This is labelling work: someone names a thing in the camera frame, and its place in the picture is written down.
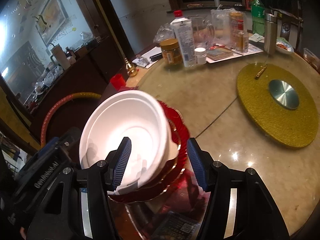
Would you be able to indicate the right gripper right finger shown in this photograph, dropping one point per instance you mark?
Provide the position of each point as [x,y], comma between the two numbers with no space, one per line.
[257,215]

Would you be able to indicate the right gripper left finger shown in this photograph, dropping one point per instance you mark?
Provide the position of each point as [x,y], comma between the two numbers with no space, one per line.
[59,215]

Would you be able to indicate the large white foam bowl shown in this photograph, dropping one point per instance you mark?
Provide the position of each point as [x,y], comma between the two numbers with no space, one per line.
[104,129]

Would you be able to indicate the gold glitter turntable mat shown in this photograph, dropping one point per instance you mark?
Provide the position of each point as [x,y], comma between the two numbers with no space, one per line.
[295,128]

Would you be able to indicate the red gold round chair back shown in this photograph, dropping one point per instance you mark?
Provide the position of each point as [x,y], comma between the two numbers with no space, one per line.
[63,101]

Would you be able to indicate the red wedding plate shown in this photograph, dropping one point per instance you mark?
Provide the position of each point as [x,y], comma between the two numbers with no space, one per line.
[143,195]

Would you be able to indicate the silver turntable hub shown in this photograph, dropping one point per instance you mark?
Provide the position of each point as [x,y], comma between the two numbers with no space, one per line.
[284,94]

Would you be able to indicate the small red cup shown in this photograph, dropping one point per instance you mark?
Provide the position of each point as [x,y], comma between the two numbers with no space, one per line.
[118,81]

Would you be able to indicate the gold stick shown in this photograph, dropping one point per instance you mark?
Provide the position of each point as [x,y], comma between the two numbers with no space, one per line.
[258,75]

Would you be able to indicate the gold bell ornament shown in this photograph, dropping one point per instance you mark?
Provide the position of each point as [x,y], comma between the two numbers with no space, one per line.
[130,68]

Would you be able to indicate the clear plastic container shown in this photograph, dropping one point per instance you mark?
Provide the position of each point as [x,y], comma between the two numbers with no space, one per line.
[311,58]

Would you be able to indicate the white paper sheet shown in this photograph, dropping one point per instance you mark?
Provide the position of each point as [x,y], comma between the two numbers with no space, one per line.
[252,49]

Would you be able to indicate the old book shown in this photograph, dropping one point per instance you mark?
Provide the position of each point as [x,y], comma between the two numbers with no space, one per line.
[219,53]

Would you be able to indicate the small white pill bottle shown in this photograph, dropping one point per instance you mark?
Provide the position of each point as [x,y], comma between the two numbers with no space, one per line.
[201,55]

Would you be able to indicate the blue white food dish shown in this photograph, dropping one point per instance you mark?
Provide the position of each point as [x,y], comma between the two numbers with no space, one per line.
[284,47]

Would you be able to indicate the liquor bottle in clear box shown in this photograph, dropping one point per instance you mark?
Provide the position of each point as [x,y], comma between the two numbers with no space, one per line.
[238,32]

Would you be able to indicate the brown lidded jar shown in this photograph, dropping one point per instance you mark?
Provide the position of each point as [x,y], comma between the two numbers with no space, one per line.
[171,51]

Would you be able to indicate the steel thermos flask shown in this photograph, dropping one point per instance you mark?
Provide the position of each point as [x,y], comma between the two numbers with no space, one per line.
[270,35]

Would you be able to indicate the wooden chair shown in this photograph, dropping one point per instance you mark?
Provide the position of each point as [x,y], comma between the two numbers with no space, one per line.
[291,27]

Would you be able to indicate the glass pitcher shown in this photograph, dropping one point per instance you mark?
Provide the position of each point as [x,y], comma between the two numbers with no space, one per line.
[203,31]

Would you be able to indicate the white tube bottle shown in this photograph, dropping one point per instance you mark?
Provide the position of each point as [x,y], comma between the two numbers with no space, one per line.
[183,31]

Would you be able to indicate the green soda bottle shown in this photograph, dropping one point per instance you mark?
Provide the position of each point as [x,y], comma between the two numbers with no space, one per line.
[258,17]

